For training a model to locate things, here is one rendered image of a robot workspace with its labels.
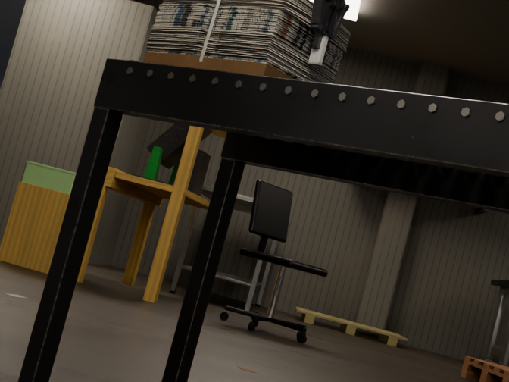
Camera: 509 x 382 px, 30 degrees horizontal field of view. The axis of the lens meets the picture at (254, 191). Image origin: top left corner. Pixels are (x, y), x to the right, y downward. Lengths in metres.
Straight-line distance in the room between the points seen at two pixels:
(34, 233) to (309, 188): 4.29
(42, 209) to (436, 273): 4.94
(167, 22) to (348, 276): 7.87
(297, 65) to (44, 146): 7.15
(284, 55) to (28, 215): 4.51
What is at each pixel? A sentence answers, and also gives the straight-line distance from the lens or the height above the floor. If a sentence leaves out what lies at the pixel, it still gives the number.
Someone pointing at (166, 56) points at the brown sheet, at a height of 0.84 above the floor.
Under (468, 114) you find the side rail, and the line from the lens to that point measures 1.72.
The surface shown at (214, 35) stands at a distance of 2.22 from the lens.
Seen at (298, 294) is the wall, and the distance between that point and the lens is 10.05.
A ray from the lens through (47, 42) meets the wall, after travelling 9.42.
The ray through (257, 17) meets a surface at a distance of 2.17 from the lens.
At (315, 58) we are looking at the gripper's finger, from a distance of 2.20.
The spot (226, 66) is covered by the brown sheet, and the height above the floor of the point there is 0.83.
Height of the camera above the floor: 0.42
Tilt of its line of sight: 4 degrees up
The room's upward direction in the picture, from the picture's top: 15 degrees clockwise
